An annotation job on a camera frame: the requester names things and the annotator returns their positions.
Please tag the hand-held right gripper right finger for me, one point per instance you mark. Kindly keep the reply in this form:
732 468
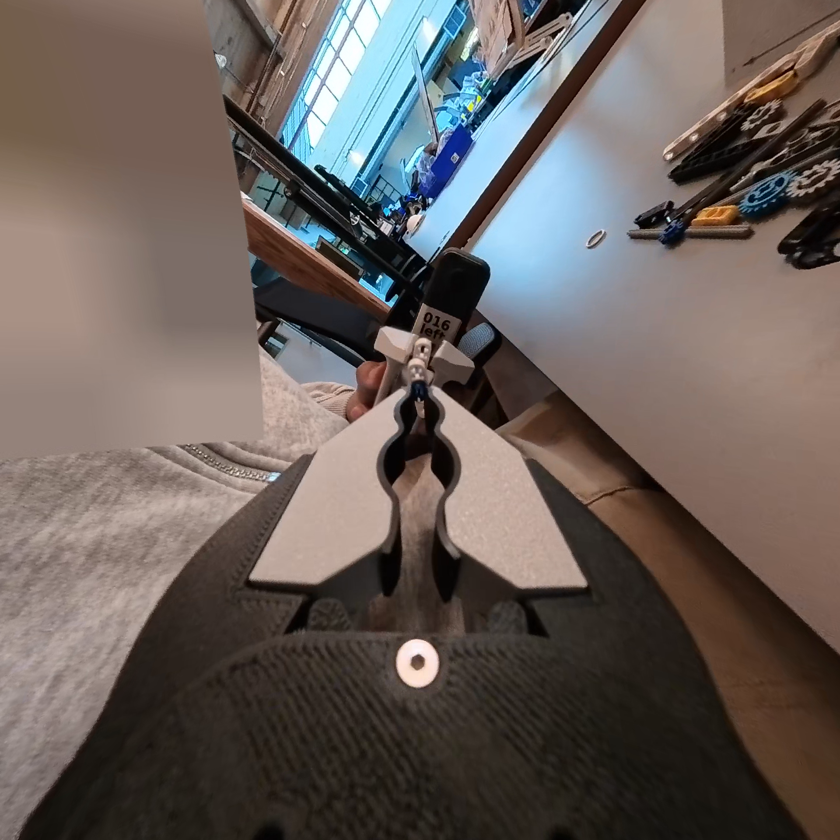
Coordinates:
512 518

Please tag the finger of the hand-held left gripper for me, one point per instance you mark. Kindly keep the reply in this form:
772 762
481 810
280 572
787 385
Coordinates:
453 367
397 354

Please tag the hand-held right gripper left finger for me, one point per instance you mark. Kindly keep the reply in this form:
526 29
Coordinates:
328 518

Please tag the person's left forearm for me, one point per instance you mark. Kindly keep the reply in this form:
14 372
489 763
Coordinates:
325 400

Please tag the pile of lego pieces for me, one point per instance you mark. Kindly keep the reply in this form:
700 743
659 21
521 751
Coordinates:
761 164

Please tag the person's left hand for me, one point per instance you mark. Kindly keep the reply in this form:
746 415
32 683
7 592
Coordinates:
366 390

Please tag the black chair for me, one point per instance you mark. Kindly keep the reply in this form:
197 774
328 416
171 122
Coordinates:
315 321

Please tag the wood top table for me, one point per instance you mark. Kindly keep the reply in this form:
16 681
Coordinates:
308 259

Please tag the blue storage bin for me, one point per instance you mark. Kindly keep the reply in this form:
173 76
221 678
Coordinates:
455 148

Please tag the beige trousers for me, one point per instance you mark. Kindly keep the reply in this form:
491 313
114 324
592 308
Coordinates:
689 623

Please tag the grey zip hoodie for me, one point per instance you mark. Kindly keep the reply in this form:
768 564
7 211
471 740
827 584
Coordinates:
98 590

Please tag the wooden stand with cardboard sheet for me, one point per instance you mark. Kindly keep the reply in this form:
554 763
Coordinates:
505 33

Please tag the paper instruction sheet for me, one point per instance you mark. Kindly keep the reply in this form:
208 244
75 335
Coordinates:
774 33

